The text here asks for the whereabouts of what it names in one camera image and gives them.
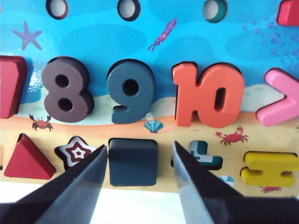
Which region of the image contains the wooden sea-themed puzzle board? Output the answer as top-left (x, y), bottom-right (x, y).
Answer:
top-left (0, 0), bottom-right (299, 198)

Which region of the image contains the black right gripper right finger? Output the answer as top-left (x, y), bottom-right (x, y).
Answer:
top-left (172, 140), bottom-right (244, 224)

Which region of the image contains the red number seven block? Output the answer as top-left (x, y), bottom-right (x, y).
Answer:
top-left (0, 56), bottom-right (28, 120)

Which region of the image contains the dark blue number nine block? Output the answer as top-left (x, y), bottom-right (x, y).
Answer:
top-left (106, 59), bottom-right (156, 125)

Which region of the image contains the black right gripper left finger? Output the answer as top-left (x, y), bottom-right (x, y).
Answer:
top-left (15, 144), bottom-right (108, 224)

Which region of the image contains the pink greater-than sign block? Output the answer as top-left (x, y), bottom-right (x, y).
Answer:
top-left (256, 68), bottom-right (299, 127)

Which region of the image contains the orange number ten block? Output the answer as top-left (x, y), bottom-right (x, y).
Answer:
top-left (171, 62), bottom-right (246, 129)

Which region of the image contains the brown number eight block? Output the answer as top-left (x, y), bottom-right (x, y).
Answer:
top-left (41, 56), bottom-right (95, 123)

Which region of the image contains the dark blue square cube block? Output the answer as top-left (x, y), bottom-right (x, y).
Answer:
top-left (108, 137), bottom-right (159, 188)

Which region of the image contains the small red wooden block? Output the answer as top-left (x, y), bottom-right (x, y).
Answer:
top-left (276, 0), bottom-right (299, 27)

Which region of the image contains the red triangle block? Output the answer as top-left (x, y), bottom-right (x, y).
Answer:
top-left (3, 133), bottom-right (57, 180)

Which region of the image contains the yellow equals sign block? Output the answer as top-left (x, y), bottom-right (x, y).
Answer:
top-left (240, 151), bottom-right (298, 188)

